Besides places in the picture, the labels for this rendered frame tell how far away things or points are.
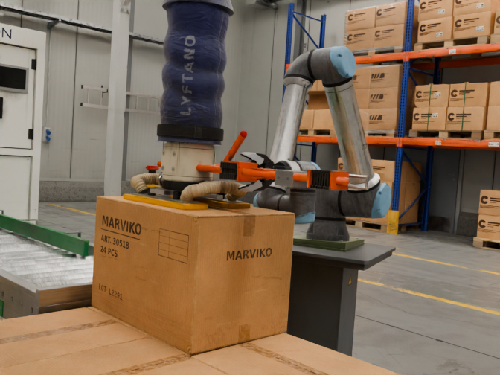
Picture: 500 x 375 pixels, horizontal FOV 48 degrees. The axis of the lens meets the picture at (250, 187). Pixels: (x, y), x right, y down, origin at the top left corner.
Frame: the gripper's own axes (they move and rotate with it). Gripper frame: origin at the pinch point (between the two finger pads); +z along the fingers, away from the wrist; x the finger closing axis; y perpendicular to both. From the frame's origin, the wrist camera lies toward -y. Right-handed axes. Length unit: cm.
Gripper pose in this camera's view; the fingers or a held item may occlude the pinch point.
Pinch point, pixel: (242, 171)
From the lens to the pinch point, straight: 174.6
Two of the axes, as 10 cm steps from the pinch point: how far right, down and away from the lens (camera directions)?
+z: -7.1, -0.1, -7.0
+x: 0.7, -10.0, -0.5
